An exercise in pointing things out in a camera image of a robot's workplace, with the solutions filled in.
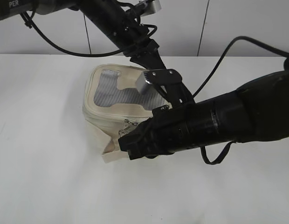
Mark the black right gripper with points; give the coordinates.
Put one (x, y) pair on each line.
(163, 134)

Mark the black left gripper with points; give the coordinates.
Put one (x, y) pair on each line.
(167, 82)

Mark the cream zippered fabric bag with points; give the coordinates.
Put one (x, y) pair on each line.
(113, 107)

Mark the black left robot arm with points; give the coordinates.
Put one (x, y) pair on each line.
(119, 21)

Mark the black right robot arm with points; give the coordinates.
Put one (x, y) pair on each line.
(256, 111)

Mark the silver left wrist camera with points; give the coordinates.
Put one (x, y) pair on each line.
(143, 84)

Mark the silver camera on left arm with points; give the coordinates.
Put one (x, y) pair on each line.
(148, 7)

